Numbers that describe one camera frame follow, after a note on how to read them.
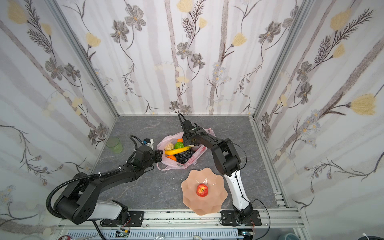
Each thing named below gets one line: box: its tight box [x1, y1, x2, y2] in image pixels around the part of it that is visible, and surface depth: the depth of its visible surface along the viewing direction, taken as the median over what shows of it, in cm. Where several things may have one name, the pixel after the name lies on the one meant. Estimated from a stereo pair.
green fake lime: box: [174, 141, 184, 149], surface depth 98 cm
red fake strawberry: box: [196, 184, 209, 198], surface depth 80 cm
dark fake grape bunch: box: [174, 148, 196, 164], surface depth 95 cm
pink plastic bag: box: [156, 128, 216, 171], surface depth 91 cm
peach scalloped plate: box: [181, 167, 228, 216], surface depth 83 cm
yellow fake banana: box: [164, 146, 191, 156], surface depth 95 cm
